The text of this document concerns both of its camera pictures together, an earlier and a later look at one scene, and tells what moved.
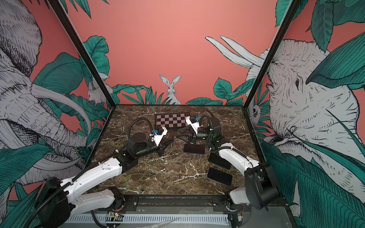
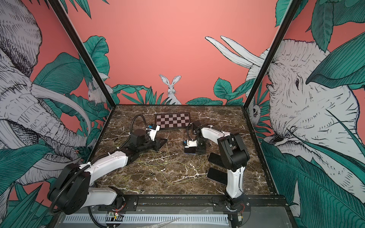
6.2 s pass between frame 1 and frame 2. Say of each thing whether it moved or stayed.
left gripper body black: stayed
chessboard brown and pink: stayed
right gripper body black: moved
